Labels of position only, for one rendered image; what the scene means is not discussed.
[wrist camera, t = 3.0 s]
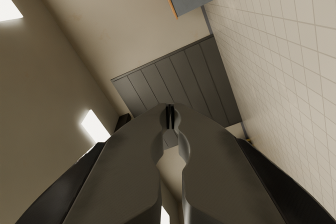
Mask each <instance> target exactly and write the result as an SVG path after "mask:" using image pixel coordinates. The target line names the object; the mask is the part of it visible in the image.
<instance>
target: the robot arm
mask: <svg viewBox="0 0 336 224"><path fill-rule="evenodd" d="M170 117H171V129H174V130H175V131H176V132H177V134H178V153H179V155H180V156H181V157H182V159H183V160H184V161H185V163H186V165H185V167H184V168H183V170H182V208H183V217H184V224H336V220H335V219H334V218H333V217H332V216H331V214H330V213H329V212H328V211H327V210H326V209H325V208H324V207H323V206H322V205H321V204H320V203H319V202H318V201H317V200H316V199H315V198H314V197H313V196H312V195H311V194H310V193H309V192H308V191H307V190H306V189H304V188H303V187H302V186H301V185H300V184H299V183H298V182H296V181H295V180H294V179H293V178H292V177H290V176H289V175H288V174H287V173H286V172H284V171H283V170H282V169H281V168H280V167H278V166H277V165H276V164H275V163H273V162H272V161H271V160H270V159H269V158H267V157H266V156H265V155H264V154H263V153H261V152H260V151H259V150H258V149H257V148H255V147H254V146H253V145H252V144H251V143H249V142H248V141H247V140H246V139H245V138H236V137H235V136H234V135H233V134H232V133H230V132H229V131H228V130H227V129H225V128H224V127H223V126H221V125H220V124H218V123H217V122H215V121H214V120H212V119H210V118H209V117H207V116H205V115H203V114H201V113H199V112H197V111H195V110H193V109H191V108H189V107H187V106H185V105H183V104H182V103H179V102H175V103H173V104H167V103H159V104H158V105H156V106H154V107H152V108H151V109H149V110H147V111H146V112H144V113H142V114H141V115H139V116H137V117H135V118H134V119H132V120H131V121H129V122H127V123H126V124H125V125H123V126H122V127H121V128H119V129H118V130H117V131H116V132H115V133H114V134H112V135H111V136H110V137H109V138H108V139H107V140H106V141H105V142H97V143H96V144H95V145H94V146H93V147H92V148H91V149H90V150H88V151H87V152H86V153H85V154H84V155H83V156H82V157H81V158H80V159H79V160H78V161H77V162H75V163H74V164H73V165H72V166H71V167H70V168H69V169H68V170H67V171H66V172H65V173H64V174H62V175H61V176H60V177H59V178H58V179H57V180H56V181H55V182H54V183H53V184H52V185H51V186H49V187H48V188H47V189H46V190H45V191H44V192H43V193H42V194H41V195H40V196H39V197H38V198H37V199H36V200H35V201H34V202H33V203H32V204H31V205H30V207H29V208H28V209H27V210H26V211H25V212H24V213H23V214H22V216H21V217H20V218H19V219H18V220H17V222H16V223H15V224H161V214H162V192H161V179H160V171H159V169H158V168H157V167H156V165H157V163H158V161H159V160H160V158H161V157H162V156H163V154H164V148H163V134H164V133H165V132H166V131H167V129H170Z"/></svg>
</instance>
